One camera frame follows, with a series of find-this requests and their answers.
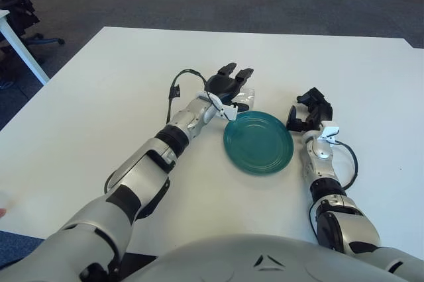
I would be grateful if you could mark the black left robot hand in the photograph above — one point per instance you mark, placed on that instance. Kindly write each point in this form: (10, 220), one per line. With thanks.
(222, 85)

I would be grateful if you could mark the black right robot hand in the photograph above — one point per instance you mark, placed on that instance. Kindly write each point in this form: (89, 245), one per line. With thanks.
(321, 113)

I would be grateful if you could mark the clear bottle with blue cap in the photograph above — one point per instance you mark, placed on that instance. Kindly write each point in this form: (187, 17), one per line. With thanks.
(246, 98)

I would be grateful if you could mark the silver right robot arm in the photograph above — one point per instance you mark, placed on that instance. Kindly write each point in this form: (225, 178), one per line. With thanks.
(344, 225)

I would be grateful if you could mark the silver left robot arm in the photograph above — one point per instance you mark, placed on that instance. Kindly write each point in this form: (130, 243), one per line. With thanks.
(145, 169)

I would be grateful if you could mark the green round plate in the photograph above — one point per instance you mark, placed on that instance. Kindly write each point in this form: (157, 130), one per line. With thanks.
(258, 143)

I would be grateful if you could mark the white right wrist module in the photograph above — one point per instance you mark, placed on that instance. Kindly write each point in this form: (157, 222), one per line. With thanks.
(331, 128)

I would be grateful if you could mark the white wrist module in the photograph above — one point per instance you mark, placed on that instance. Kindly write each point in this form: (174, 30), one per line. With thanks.
(228, 113)
(331, 128)

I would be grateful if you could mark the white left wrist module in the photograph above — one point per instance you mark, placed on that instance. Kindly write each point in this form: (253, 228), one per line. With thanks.
(228, 113)

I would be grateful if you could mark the grey robot torso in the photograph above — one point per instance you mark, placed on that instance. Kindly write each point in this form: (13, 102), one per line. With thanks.
(232, 262)

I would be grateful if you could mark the white table leg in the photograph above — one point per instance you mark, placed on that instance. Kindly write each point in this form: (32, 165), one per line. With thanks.
(21, 48)

